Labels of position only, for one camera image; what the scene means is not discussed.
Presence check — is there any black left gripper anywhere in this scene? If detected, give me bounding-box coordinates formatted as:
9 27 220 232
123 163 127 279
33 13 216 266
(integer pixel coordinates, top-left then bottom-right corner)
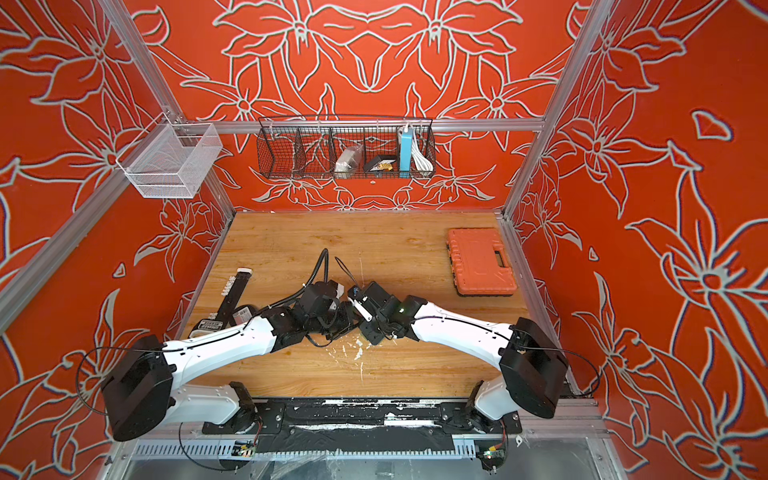
307 303 364 340

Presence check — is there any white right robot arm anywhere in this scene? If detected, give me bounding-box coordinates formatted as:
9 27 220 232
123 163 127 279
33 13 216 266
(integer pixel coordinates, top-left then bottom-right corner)
348 282 569 421

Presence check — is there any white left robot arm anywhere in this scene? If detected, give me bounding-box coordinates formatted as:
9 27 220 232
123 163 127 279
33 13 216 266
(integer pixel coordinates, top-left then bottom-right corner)
101 280 365 442

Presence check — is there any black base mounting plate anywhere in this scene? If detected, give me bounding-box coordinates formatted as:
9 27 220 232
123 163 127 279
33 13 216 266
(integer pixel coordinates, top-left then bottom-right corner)
201 398 522 456

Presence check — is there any orange plastic tool case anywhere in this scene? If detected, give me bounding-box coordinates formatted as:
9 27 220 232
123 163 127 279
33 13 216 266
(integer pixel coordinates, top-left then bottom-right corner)
446 228 518 297

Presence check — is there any grey packet in basket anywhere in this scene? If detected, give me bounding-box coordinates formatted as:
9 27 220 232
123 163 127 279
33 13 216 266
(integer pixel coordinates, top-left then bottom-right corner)
333 145 364 179

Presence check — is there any black item in basket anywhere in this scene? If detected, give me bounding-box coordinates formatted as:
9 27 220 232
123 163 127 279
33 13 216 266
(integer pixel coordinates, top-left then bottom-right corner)
364 154 399 174

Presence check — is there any light blue box in basket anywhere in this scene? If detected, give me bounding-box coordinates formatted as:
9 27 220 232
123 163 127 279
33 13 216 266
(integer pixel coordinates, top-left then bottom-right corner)
398 129 414 179

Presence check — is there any black wire wall basket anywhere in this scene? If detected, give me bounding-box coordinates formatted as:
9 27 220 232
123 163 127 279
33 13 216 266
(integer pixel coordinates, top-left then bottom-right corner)
256 115 437 180

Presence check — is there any white cable in basket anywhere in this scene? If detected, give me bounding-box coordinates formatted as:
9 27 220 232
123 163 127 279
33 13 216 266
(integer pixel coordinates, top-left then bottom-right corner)
412 140 436 176

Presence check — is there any clear plastic wall bin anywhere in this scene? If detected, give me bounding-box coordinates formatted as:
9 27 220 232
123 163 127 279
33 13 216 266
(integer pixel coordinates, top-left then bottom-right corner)
117 123 223 199

